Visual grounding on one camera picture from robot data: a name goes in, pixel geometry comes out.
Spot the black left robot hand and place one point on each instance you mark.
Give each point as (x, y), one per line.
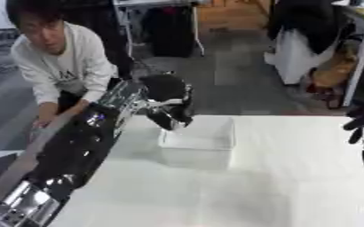
(164, 88)

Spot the tan bag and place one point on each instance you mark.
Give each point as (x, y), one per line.
(335, 69)

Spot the clear plastic box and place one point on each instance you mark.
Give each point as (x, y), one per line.
(198, 142)

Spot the white metal rack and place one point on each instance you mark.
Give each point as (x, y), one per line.
(156, 17)

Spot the black bag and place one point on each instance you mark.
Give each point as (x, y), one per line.
(170, 31)

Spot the white chair with black coat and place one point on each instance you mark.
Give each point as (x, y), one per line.
(304, 41)

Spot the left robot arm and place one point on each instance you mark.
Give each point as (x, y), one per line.
(71, 147)

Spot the person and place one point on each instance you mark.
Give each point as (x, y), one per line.
(55, 62)

